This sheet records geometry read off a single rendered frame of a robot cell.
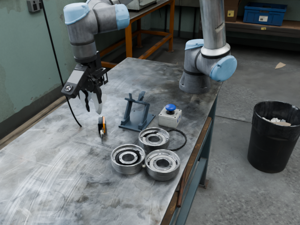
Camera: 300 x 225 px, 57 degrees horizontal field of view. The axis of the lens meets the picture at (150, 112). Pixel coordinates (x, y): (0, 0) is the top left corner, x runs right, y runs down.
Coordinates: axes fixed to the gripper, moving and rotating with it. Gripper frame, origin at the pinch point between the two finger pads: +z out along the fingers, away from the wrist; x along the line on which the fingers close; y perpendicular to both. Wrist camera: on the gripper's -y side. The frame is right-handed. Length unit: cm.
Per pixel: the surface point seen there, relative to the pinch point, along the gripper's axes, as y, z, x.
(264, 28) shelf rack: 336, 64, -18
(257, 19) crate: 346, 56, -6
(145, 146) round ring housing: -2.9, 6.9, -22.4
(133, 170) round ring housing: -13.6, 7.5, -23.8
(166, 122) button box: 14.7, 8.9, -21.8
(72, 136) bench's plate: -6.7, 8.3, 5.5
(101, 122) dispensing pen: 0.8, 4.9, -2.3
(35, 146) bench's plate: -16.8, 7.4, 13.1
